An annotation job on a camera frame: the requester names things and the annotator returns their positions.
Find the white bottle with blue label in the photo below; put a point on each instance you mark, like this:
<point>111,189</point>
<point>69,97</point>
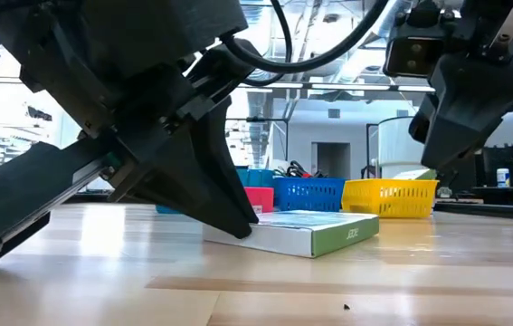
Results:
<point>503,177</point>

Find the yellow slotted plastic basket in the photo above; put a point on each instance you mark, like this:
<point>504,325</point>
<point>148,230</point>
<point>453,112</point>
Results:
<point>389,197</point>

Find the blue slotted plastic basket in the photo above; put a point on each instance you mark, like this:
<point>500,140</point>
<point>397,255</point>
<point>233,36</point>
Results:
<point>310,194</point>

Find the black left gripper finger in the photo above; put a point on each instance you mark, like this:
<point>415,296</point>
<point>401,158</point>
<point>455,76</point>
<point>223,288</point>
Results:
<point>220,149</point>
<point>170,181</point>

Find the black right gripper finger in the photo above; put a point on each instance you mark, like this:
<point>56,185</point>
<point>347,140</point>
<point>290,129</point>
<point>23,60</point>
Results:
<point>473,104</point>
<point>423,120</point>

